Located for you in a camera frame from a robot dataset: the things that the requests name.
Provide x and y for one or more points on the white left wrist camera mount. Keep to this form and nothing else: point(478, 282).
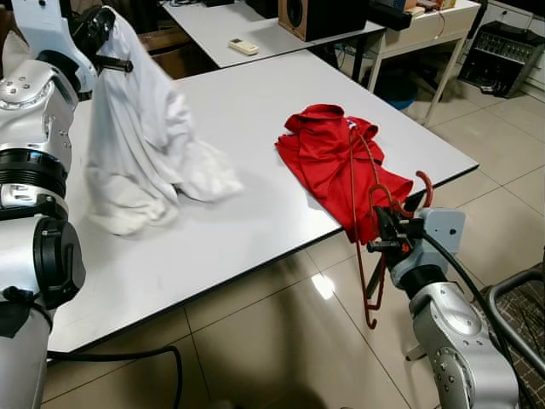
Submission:
point(43, 25)

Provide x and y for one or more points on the white table black legs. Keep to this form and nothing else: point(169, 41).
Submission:
point(255, 25)

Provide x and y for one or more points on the metal chair checkered cushion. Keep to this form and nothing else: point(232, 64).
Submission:
point(524, 315)

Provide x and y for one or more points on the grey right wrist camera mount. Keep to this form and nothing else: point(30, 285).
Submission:
point(443, 228)

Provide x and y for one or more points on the white t-shirt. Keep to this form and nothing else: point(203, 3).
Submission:
point(136, 145)

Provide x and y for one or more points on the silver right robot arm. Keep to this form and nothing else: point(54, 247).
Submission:
point(460, 341)

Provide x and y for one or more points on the white table black edge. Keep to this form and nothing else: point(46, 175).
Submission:
point(255, 230)

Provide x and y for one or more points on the cream desk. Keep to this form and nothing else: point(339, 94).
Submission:
point(430, 25)

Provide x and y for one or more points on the brown cardboard box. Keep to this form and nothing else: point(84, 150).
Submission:
point(183, 60)

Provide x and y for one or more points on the red clothes hanger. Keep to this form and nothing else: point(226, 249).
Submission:
point(428, 189)

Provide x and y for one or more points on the black plastic crate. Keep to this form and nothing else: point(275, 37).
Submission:
point(502, 55)

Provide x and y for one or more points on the white drawer cabinet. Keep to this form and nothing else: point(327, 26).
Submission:
point(519, 10)

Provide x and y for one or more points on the red polo shirt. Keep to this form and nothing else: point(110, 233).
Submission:
point(328, 158)

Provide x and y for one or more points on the white remote control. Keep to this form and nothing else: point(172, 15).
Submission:
point(243, 46)

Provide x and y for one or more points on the blue bucket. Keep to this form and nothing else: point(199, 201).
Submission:
point(400, 100)

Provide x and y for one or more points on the black device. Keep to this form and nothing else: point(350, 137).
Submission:
point(390, 13)

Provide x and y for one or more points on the wooden speaker box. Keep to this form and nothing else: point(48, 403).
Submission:
point(324, 17)

